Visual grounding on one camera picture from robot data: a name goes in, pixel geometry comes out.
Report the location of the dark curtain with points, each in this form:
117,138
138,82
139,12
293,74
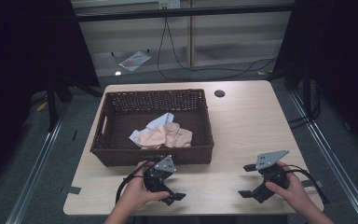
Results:
338,62
28,62

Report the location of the paper sheet on floor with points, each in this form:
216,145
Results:
135,60

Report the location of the person's right hand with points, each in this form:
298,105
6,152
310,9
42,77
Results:
292,193

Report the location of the beige cloth garment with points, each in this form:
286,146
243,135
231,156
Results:
167,137

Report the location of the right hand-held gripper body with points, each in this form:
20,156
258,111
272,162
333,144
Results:
270,177

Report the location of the brown wicker basket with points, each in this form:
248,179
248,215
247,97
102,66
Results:
121,155

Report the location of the person's left hand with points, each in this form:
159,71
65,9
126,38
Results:
136,193

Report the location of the white wall socket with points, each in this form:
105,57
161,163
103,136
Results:
169,4

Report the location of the grey tape strip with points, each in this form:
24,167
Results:
73,190
312,183

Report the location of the black metal stand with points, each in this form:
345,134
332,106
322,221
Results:
307,93
52,102

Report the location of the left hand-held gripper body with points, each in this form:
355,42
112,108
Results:
155,182

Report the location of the yellow tape piece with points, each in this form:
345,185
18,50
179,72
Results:
41,106

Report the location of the light blue cloth garment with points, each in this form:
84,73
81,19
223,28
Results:
158,123

